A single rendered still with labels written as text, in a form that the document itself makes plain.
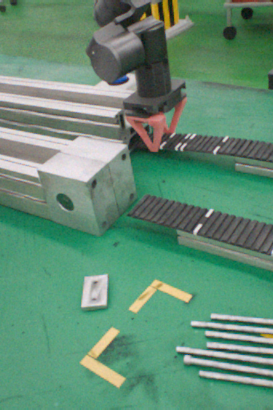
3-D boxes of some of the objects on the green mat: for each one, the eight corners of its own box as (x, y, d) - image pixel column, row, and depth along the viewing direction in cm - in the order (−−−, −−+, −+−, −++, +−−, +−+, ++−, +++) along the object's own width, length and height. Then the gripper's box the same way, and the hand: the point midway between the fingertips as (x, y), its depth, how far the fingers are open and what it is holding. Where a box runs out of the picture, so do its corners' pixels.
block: (146, 189, 74) (136, 136, 69) (100, 237, 67) (86, 182, 61) (100, 178, 79) (89, 128, 73) (53, 222, 71) (35, 169, 66)
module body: (151, 133, 89) (145, 90, 84) (122, 159, 83) (114, 115, 78) (-94, 93, 130) (-107, 63, 125) (-126, 109, 124) (-142, 78, 119)
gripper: (151, 70, 69) (163, 162, 78) (184, 46, 75) (192, 133, 84) (114, 68, 72) (130, 155, 81) (148, 45, 79) (159, 128, 88)
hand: (161, 139), depth 82 cm, fingers closed on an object, 5 cm apart
